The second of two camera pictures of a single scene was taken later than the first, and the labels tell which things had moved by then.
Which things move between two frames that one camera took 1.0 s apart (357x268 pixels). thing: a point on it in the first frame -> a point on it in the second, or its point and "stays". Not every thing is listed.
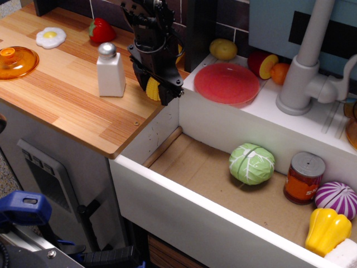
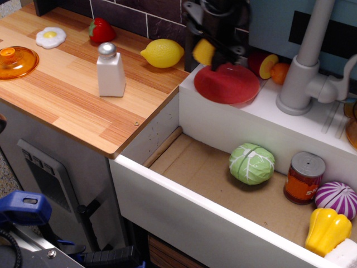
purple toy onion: x=338 y=196 stays
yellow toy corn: x=152 y=89 -> x=203 y=52
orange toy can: x=303 y=177 stays
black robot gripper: x=156 y=48 -> x=227 y=21
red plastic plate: x=228 y=84 stays
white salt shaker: x=110 y=73 stays
